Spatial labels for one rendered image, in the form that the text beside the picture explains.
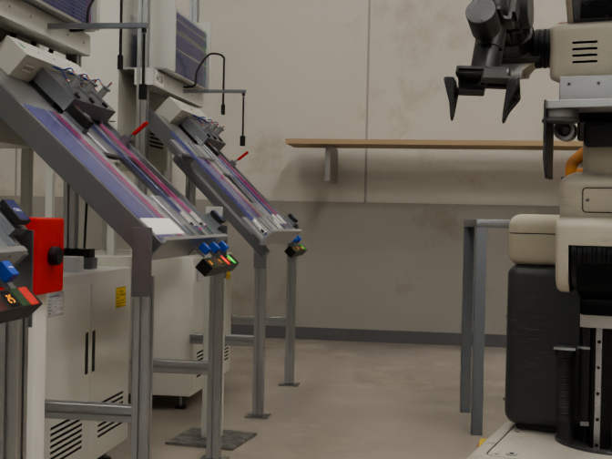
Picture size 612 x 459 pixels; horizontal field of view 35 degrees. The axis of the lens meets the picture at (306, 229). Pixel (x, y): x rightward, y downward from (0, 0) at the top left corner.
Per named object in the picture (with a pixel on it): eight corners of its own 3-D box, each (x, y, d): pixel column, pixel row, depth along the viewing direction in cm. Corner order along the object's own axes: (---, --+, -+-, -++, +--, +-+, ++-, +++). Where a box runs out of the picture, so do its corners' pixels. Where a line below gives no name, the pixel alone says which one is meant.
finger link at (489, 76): (514, 113, 175) (520, 69, 179) (474, 111, 178) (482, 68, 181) (515, 131, 181) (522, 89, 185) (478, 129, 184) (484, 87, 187)
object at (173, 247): (213, 252, 305) (228, 236, 304) (147, 260, 239) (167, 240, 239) (210, 249, 305) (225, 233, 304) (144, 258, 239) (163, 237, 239)
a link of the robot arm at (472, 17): (519, 5, 190) (476, 9, 194) (510, -32, 181) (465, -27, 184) (514, 56, 186) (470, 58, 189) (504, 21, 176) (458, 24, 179)
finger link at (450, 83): (475, 111, 178) (483, 68, 181) (437, 109, 180) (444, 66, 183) (479, 129, 184) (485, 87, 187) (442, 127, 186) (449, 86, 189)
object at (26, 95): (129, 169, 309) (140, 158, 308) (43, 156, 243) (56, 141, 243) (59, 100, 312) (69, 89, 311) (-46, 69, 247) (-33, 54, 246)
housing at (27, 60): (65, 112, 312) (94, 79, 310) (-6, 92, 263) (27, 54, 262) (48, 95, 313) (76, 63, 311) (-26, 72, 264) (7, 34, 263)
